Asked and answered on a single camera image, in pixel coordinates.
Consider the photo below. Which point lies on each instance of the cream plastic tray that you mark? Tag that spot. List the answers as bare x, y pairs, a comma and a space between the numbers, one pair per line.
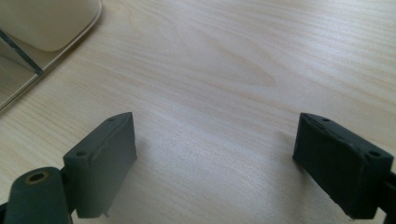
40, 34

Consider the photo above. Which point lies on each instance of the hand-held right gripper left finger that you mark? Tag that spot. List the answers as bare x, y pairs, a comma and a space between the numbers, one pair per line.
99, 168

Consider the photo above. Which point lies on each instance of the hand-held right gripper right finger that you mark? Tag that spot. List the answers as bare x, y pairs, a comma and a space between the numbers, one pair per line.
339, 168

